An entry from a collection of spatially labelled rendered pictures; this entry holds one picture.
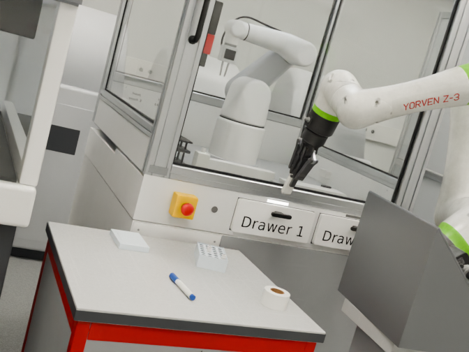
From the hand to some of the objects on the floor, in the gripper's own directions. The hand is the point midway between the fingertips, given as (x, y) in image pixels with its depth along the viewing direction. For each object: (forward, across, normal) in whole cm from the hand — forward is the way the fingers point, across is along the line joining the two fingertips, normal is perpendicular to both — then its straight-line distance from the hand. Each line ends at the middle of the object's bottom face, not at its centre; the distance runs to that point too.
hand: (289, 184), depth 203 cm
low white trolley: (+89, +55, -38) cm, 111 cm away
